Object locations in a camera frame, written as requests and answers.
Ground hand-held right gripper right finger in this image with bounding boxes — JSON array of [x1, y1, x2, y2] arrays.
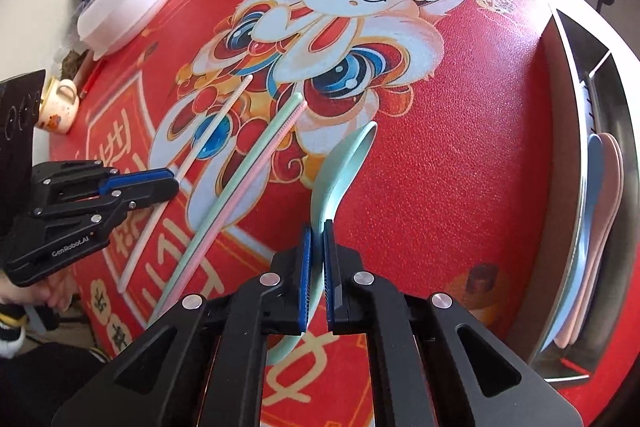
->
[[322, 220, 584, 427]]

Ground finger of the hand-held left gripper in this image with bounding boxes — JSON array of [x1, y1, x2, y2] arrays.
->
[[31, 159, 177, 208], [30, 179, 180, 235]]

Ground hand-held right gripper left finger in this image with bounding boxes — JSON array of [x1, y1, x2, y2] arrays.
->
[[50, 226, 314, 427]]

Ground white chopstick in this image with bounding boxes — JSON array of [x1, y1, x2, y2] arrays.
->
[[117, 74, 254, 294]]

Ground green spoon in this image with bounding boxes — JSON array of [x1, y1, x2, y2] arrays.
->
[[267, 121, 379, 364]]

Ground pink chopstick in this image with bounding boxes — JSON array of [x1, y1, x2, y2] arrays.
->
[[160, 101, 308, 313]]

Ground green chopstick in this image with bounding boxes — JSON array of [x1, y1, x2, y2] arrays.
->
[[147, 93, 305, 325]]

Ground blue spoon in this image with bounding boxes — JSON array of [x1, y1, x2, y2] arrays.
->
[[550, 132, 608, 345]]

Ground pink spoon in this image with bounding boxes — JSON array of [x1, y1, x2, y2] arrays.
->
[[557, 132, 625, 350]]

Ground steel utensil holder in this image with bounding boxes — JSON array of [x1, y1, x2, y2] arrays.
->
[[530, 4, 640, 390]]

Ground person's left hand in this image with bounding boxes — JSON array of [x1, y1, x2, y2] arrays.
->
[[0, 271, 82, 312]]

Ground cream speckled mug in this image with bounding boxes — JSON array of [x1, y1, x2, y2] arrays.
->
[[35, 77, 81, 135]]

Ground red pencil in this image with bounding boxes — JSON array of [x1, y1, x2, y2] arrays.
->
[[80, 59, 108, 100]]

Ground white pink lidded bowl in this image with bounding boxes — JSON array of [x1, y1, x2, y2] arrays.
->
[[77, 0, 177, 58]]

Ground red printed table mat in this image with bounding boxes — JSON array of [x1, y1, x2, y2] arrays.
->
[[47, 0, 640, 427]]

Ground person's black pants leg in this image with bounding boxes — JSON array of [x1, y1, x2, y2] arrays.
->
[[0, 342, 116, 427]]

